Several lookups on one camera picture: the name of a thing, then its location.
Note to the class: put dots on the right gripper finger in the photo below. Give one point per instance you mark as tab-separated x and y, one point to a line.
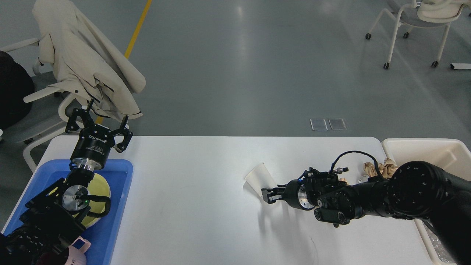
272	198
278	190

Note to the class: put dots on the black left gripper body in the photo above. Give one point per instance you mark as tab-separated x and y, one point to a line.
93	146

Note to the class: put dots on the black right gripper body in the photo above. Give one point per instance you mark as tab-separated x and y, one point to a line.
296	196

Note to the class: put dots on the white paper cup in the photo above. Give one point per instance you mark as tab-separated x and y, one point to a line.
260	178

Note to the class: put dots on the yellow plastic plate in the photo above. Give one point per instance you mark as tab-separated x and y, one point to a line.
98	186

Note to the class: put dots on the pink mug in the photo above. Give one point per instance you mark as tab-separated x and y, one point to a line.
70	256

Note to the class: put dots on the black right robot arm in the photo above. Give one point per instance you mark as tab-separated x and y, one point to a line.
416	190

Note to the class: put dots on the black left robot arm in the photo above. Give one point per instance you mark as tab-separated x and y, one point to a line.
53	219

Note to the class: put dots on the white office chair left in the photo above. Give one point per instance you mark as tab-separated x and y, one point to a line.
47	118

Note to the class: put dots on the beige coat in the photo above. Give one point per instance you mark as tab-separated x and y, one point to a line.
85	62

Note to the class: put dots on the red snack wrapper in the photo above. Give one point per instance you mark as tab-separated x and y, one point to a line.
363	179

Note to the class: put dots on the person in dark clothes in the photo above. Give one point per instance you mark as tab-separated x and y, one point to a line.
15	84

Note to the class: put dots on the pale green plate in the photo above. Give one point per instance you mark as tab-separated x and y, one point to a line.
89	221

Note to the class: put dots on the crumpled brown paper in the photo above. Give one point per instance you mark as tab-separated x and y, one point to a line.
386	169

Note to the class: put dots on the blue plastic tray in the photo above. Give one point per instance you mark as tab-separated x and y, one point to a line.
103	234

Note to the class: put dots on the white waste bin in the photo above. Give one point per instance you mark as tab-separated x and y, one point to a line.
449	154

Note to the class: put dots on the white chair background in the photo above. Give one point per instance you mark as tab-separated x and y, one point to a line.
420	14

